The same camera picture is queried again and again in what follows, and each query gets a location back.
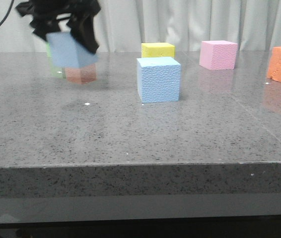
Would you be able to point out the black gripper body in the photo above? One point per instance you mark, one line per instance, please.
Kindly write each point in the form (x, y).
(44, 9)

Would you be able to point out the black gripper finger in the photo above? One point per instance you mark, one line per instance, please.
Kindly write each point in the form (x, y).
(45, 25)
(82, 30)

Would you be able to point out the light blue foam cube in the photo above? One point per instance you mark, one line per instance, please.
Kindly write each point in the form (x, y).
(158, 79)
(67, 52)

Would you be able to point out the green foam cube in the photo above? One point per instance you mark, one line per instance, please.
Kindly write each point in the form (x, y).
(48, 50)

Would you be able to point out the grey pleated curtain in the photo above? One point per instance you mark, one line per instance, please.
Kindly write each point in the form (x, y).
(122, 25)

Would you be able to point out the smooth orange foam cube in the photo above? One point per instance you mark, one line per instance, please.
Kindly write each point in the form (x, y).
(89, 66)

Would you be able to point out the yellow foam cube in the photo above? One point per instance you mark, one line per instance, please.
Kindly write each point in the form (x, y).
(154, 50)

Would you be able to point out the pink foam cube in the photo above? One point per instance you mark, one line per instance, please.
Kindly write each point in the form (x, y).
(218, 55)

